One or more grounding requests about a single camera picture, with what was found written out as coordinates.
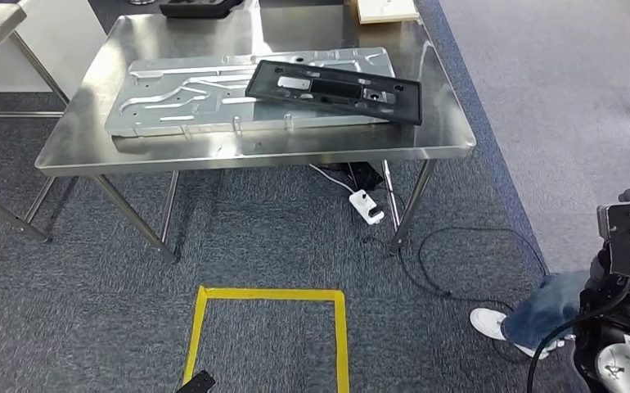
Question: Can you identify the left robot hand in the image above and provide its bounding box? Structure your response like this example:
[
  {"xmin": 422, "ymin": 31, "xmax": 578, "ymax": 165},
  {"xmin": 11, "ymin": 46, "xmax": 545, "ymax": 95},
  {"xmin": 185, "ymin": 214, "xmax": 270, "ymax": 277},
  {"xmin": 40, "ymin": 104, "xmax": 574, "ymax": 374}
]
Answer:
[{"xmin": 175, "ymin": 369, "xmax": 217, "ymax": 393}]

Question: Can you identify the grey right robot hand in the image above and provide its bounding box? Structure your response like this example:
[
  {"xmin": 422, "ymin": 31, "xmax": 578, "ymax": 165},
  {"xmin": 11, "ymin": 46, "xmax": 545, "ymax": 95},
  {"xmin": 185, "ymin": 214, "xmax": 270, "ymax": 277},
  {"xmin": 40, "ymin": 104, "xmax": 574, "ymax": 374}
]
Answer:
[{"xmin": 587, "ymin": 189, "xmax": 630, "ymax": 294}]

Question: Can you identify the long black plastic trim part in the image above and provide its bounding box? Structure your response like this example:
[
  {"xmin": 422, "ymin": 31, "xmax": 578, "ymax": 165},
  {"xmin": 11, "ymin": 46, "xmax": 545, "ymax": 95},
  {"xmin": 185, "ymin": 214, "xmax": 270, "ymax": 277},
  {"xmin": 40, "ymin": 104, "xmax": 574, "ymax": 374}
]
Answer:
[{"xmin": 244, "ymin": 59, "xmax": 423, "ymax": 127}]

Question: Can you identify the stainless steel workbench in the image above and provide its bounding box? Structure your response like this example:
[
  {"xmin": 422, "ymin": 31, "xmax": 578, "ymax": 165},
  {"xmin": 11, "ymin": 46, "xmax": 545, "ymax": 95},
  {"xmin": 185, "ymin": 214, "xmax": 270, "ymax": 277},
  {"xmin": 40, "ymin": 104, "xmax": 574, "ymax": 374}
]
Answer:
[{"xmin": 34, "ymin": 2, "xmax": 478, "ymax": 264}]

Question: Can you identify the person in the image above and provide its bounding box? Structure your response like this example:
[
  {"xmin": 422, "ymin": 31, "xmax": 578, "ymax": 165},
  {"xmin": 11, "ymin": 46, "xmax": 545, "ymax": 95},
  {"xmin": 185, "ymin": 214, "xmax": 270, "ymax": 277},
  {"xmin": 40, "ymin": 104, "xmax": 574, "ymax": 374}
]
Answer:
[{"xmin": 469, "ymin": 268, "xmax": 630, "ymax": 362}]

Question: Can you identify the white power strip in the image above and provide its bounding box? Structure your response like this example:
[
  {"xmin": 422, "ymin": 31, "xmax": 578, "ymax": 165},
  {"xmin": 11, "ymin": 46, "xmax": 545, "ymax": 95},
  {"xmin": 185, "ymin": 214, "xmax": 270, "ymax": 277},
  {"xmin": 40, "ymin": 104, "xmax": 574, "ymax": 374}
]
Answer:
[{"xmin": 349, "ymin": 188, "xmax": 386, "ymax": 226}]

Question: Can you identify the black bag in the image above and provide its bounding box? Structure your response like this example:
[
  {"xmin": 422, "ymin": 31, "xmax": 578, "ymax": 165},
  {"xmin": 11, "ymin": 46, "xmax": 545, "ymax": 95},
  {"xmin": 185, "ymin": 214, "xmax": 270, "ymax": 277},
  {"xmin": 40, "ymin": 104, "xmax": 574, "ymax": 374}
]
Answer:
[{"xmin": 320, "ymin": 161, "xmax": 385, "ymax": 192}]

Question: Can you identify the large stamped metal plate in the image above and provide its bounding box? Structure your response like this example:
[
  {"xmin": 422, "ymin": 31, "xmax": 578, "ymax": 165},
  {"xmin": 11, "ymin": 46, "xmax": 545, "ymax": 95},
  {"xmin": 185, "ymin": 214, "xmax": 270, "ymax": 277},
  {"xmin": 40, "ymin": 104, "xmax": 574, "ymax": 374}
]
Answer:
[{"xmin": 103, "ymin": 47, "xmax": 398, "ymax": 139}]

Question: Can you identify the white cabinet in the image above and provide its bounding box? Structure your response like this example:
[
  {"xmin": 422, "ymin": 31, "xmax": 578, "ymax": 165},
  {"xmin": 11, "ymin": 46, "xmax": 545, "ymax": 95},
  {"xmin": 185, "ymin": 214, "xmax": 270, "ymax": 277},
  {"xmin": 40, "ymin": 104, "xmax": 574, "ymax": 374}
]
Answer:
[{"xmin": 0, "ymin": 0, "xmax": 107, "ymax": 112}]

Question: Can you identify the black foam case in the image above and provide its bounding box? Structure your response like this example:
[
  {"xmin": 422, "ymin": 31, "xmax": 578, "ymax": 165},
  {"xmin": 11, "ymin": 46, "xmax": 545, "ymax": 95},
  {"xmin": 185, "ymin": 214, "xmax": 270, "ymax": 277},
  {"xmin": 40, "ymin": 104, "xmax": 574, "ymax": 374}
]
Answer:
[{"xmin": 159, "ymin": 0, "xmax": 245, "ymax": 20}]

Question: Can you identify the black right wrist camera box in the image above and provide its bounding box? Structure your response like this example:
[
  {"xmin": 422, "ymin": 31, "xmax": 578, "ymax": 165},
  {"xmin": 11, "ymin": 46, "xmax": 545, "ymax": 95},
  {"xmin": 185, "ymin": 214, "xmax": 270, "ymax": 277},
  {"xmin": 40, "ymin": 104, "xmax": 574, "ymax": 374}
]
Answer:
[{"xmin": 596, "ymin": 201, "xmax": 630, "ymax": 286}]

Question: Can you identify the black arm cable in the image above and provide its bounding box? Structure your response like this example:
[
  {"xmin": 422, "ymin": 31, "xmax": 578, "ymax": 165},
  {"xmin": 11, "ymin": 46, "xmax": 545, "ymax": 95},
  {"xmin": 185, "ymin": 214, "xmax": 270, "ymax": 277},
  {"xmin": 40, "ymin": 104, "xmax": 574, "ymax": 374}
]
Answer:
[{"xmin": 526, "ymin": 271, "xmax": 630, "ymax": 393}]

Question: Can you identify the black floor cable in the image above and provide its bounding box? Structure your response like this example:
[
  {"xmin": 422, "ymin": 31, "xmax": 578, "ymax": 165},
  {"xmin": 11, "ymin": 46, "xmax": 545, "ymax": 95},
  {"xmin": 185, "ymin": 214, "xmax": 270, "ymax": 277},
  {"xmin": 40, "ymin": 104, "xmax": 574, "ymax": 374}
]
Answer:
[{"xmin": 361, "ymin": 224, "xmax": 549, "ymax": 316}]

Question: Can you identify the white power cable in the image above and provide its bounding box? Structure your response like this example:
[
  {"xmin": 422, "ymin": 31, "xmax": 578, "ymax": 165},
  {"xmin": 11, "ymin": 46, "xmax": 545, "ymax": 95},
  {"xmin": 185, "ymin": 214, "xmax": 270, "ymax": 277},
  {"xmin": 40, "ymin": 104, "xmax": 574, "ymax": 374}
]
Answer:
[{"xmin": 308, "ymin": 163, "xmax": 358, "ymax": 195}]

